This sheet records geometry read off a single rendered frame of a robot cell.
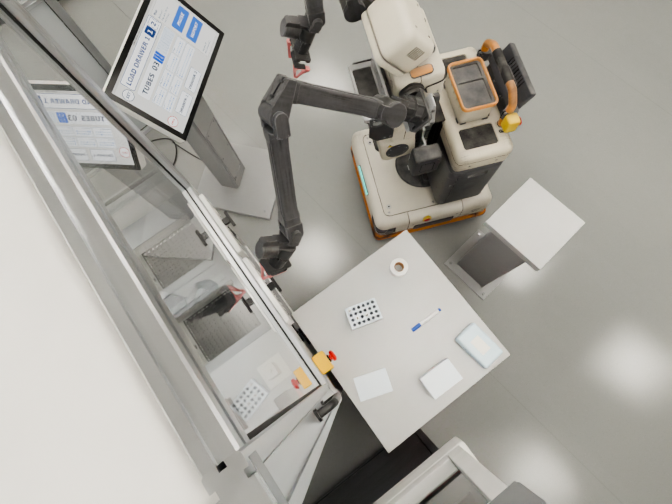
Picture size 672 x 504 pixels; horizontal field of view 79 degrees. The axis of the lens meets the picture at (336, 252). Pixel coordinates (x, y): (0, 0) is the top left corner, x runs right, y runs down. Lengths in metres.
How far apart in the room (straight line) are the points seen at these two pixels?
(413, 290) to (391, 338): 0.21
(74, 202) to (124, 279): 0.10
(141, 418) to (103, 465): 0.05
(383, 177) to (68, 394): 2.01
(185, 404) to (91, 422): 0.10
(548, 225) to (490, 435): 1.19
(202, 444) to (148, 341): 0.11
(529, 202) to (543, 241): 0.17
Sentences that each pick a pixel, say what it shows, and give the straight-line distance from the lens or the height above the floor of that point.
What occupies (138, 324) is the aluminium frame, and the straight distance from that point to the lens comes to 0.43.
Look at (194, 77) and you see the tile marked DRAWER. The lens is 1.85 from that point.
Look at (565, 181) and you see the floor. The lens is 2.89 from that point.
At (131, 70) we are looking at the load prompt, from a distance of 1.75.
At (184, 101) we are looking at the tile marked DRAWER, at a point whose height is 1.01.
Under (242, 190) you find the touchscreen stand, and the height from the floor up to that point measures 0.04.
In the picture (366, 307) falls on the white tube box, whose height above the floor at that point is 0.80.
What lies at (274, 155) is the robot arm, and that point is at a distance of 1.17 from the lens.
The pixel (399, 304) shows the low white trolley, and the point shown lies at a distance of 1.63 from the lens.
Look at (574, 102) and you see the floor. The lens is 3.19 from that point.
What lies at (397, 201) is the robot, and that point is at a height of 0.28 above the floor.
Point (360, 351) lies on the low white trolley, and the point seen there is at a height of 0.76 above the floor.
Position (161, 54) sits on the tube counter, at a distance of 1.82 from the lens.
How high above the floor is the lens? 2.36
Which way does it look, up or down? 75 degrees down
